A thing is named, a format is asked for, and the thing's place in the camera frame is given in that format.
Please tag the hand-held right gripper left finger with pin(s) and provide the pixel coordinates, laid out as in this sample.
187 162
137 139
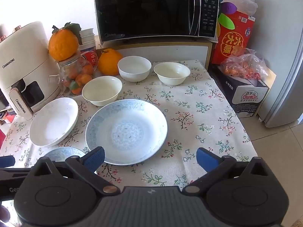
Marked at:
94 159

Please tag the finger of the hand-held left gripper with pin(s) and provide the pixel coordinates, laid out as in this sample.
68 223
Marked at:
7 161

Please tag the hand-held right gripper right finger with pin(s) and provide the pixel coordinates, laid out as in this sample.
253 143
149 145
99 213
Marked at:
208 162

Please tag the small blue patterned plate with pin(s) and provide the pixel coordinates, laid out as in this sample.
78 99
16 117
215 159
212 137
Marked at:
62 153

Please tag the white plate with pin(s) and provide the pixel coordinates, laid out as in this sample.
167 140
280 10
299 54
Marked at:
54 123

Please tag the cream white bowl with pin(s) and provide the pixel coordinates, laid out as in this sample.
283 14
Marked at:
101 92
171 72

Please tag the person's left hand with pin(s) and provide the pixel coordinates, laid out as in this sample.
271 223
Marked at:
3 214

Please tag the floral tablecloth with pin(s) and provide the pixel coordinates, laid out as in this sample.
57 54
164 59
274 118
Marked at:
201 123

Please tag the red box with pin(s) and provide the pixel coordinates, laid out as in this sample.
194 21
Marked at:
6 118

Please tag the black and white carton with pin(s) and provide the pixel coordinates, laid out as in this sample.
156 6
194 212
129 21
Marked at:
246 97

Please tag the pile of small oranges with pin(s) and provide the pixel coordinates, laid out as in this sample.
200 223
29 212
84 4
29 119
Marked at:
84 79

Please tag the glass teapot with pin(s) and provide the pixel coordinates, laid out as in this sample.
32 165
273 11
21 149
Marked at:
67 66

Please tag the large orange with stem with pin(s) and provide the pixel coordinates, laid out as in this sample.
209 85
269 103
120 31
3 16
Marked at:
110 62

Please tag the plastic bag of oranges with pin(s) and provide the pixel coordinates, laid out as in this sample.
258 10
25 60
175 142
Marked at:
239 68

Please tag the red label container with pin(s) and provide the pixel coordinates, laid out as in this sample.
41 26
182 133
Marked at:
91 56

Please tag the white air fryer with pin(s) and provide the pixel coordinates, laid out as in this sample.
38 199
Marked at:
26 52

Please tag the large orange with leaves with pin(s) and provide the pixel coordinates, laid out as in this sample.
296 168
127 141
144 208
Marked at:
63 45

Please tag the wooden microwave stand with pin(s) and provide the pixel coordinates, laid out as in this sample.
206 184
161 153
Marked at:
165 50

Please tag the stack of white cups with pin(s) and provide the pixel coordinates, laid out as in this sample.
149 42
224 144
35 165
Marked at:
87 37

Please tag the red snack canister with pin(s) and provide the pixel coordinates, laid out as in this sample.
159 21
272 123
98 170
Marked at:
230 42

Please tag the grey refrigerator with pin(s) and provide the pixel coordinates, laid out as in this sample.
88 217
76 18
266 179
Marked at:
284 63

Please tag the green silicone lid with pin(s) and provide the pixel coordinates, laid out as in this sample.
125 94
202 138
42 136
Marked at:
226 22

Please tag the purple silicone lid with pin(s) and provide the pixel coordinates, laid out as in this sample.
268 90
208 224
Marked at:
227 7

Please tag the black microwave oven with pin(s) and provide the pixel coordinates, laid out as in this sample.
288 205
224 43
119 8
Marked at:
146 9

